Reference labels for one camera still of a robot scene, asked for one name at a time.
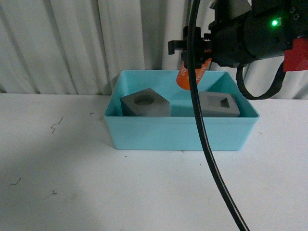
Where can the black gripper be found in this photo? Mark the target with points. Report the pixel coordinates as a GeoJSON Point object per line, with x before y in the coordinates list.
{"type": "Point", "coordinates": [224, 44]}

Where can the orange cylinder with white numbers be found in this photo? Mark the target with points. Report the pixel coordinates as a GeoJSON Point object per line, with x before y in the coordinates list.
{"type": "Point", "coordinates": [182, 79]}

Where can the gray cube with square recess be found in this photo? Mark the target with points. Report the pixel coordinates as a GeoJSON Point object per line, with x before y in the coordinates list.
{"type": "Point", "coordinates": [217, 104]}

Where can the gray cube with round hole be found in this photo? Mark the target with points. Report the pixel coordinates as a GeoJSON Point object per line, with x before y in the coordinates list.
{"type": "Point", "coordinates": [146, 103]}

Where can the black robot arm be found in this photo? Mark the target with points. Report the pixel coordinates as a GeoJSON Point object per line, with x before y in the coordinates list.
{"type": "Point", "coordinates": [247, 31]}

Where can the light blue plastic box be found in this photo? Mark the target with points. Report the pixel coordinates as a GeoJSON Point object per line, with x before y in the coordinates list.
{"type": "Point", "coordinates": [179, 130]}

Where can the red camera mount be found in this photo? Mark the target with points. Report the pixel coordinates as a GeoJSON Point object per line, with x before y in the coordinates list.
{"type": "Point", "coordinates": [296, 59]}

